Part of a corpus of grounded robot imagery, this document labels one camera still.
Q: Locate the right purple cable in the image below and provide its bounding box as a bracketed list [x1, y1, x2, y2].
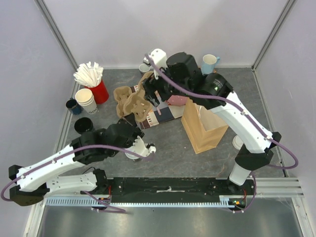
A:
[144, 53, 299, 214]

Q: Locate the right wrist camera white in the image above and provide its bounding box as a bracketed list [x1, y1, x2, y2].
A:
[143, 48, 167, 79]

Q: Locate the cable duct rail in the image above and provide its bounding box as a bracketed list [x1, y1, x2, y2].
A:
[45, 196, 247, 208]

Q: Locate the pink dotted plate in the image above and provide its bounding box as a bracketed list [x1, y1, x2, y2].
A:
[167, 95, 188, 106]

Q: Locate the cardboard cup carrier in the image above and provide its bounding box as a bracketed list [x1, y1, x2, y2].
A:
[123, 71, 154, 122]
[113, 86, 133, 118]

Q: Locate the white lid stack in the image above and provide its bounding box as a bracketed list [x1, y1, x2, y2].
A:
[232, 135, 244, 150]

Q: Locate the light blue mug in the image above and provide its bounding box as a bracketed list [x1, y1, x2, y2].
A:
[201, 54, 220, 75]

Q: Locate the purple cable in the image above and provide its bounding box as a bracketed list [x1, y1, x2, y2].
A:
[144, 53, 299, 214]
[1, 144, 156, 213]

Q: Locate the red straw holder cup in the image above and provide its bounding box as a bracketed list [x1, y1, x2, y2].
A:
[85, 80, 109, 104]

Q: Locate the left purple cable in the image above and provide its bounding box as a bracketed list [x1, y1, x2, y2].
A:
[1, 144, 156, 213]

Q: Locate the white wrapped straws bundle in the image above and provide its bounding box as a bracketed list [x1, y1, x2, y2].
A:
[73, 62, 104, 88]

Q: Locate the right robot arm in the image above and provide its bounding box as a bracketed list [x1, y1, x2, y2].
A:
[142, 49, 281, 195]

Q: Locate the brown paper bag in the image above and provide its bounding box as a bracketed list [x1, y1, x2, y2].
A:
[181, 99, 228, 154]

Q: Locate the small grey patterned mug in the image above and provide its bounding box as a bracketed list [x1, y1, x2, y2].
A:
[139, 63, 151, 75]

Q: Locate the dark blue mug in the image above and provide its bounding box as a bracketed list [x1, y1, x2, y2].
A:
[65, 98, 82, 115]

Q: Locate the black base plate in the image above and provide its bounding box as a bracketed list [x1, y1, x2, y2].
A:
[80, 176, 257, 203]

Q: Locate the patchwork placemat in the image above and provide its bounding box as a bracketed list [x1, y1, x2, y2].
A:
[135, 94, 185, 129]

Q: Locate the white paper cup stack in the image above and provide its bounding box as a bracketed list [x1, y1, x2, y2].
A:
[75, 88, 98, 114]

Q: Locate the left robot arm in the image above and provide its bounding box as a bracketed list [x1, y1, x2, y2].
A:
[6, 119, 156, 206]

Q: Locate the black plastic cup stack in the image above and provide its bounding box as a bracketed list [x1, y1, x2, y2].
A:
[74, 117, 95, 134]

